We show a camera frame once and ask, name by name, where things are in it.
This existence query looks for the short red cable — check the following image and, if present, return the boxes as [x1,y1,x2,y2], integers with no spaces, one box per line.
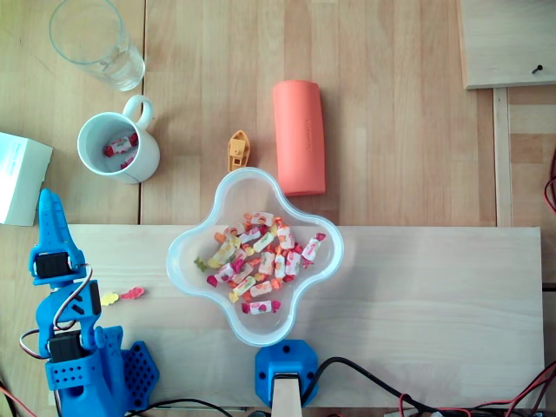
[0,381,28,417]

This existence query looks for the blue camera mount foot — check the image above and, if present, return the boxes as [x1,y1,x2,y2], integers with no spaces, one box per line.
[254,339,321,409]

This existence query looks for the thick black cable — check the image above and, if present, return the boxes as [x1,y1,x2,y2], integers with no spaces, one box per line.
[309,356,440,414]

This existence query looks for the thin black cable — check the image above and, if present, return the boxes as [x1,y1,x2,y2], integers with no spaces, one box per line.
[124,398,235,417]

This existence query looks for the coral rolled case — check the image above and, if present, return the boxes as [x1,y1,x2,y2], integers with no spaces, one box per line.
[272,79,327,197]

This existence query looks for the wooden mount stick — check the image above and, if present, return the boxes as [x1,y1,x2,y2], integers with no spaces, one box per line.
[271,375,303,417]

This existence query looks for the candy with red ends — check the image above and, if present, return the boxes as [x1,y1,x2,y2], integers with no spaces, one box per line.
[205,262,238,288]

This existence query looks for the clear drinking glass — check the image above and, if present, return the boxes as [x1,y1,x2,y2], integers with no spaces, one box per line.
[48,0,147,92]

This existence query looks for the white cardboard box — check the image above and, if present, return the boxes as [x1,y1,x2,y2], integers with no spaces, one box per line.
[0,131,54,228]

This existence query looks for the long red cable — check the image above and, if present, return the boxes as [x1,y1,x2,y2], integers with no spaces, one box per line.
[398,363,556,414]

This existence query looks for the clear four-lobed plastic bowl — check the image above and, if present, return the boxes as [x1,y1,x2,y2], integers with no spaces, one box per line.
[166,167,345,348]

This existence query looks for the large light wooden board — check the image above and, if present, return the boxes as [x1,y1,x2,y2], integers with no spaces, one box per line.
[47,224,546,409]

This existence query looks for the looped red cable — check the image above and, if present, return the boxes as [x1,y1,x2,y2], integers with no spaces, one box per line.
[544,147,556,215]

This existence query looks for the small wooden board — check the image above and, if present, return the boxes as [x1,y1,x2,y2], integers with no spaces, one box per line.
[455,0,556,91]

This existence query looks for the blue perforated robot base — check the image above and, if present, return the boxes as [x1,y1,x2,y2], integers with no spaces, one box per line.
[120,341,161,413]

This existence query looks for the narrow wooden slat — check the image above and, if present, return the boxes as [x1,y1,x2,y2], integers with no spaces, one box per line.
[492,86,514,228]

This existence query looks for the orange toy boat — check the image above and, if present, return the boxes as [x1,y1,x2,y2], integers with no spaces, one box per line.
[225,129,253,173]

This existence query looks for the white ceramic mug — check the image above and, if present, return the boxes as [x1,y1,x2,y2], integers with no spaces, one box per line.
[76,94,161,185]

